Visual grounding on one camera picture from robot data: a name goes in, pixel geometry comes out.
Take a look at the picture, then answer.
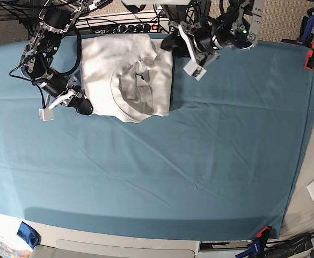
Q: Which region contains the blue clamp top right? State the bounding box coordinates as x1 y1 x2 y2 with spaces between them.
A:
281 16 314 48

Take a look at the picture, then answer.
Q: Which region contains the teal table cloth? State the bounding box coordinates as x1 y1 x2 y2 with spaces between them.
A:
0 42 314 240

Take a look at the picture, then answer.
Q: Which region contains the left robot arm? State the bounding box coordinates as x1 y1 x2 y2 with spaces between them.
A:
161 0 265 67

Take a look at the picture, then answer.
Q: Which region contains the blue clamp bottom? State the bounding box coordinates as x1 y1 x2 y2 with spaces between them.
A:
235 239 267 258

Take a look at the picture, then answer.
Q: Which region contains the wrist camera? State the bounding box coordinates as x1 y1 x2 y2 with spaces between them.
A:
39 108 54 121
183 59 207 81

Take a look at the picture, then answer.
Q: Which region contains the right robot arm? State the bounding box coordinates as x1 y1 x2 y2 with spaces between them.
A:
16 1 93 121

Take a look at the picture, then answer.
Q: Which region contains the black cable bundle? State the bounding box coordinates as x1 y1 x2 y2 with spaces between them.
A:
154 0 213 35

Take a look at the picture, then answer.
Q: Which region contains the black power strip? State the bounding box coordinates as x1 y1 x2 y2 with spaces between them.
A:
90 23 170 34

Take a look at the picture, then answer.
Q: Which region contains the white T-shirt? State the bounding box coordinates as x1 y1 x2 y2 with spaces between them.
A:
80 34 173 123

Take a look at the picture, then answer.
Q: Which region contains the blue clamp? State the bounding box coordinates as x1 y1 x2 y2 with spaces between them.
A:
235 239 267 258
281 16 314 48

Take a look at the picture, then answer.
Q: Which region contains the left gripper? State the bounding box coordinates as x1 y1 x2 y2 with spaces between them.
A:
160 20 221 67

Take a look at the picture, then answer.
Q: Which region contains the orange black clamp bottom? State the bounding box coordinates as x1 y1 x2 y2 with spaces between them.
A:
256 226 273 239

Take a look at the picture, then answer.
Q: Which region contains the orange black clamp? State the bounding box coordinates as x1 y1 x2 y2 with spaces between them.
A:
304 42 314 70
256 226 273 239

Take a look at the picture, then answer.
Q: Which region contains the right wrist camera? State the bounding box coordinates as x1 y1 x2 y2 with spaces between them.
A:
39 108 54 121

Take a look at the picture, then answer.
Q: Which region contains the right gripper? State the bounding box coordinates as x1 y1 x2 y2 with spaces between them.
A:
37 75 93 116

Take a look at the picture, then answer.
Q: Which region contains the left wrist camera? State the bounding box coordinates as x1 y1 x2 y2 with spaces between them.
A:
183 59 207 81

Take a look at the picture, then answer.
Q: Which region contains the white drawer cabinet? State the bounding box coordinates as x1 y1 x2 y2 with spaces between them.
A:
26 220 199 257

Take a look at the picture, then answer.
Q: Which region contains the orange black clamp right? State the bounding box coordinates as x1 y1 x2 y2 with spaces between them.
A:
304 42 314 70

